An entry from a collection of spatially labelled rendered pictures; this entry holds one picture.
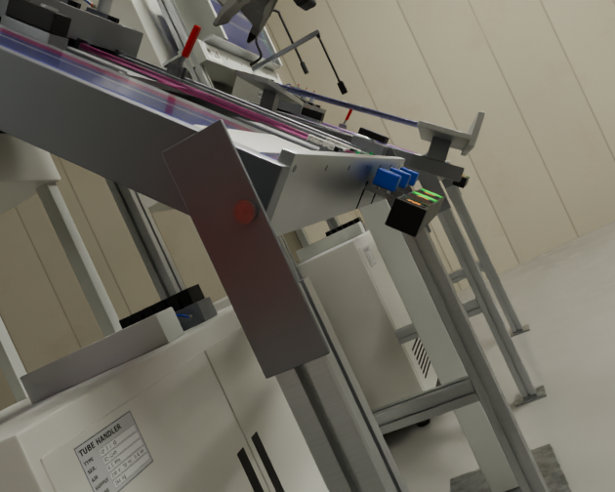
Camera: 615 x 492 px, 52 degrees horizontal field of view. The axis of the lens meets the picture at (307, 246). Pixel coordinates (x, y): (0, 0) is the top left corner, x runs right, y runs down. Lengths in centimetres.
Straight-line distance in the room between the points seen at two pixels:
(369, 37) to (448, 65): 53
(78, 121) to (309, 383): 27
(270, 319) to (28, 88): 27
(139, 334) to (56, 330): 361
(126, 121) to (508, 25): 398
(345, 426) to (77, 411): 33
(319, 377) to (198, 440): 41
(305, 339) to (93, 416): 33
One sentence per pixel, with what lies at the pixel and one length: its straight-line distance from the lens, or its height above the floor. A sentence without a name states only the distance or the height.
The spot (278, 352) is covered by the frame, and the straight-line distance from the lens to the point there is 43.
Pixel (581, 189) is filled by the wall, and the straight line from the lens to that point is 435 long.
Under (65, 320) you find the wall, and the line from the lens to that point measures 450.
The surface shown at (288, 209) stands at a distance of 52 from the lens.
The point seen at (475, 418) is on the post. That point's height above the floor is 18.
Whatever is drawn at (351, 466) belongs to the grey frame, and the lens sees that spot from 46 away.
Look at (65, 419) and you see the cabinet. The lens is 67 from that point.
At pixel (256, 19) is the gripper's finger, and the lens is 118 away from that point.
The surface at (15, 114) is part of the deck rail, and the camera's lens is 57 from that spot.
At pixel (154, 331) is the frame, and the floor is 64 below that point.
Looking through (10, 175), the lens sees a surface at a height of 101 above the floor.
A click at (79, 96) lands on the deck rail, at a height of 84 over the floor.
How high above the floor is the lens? 66
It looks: level
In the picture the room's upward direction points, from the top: 25 degrees counter-clockwise
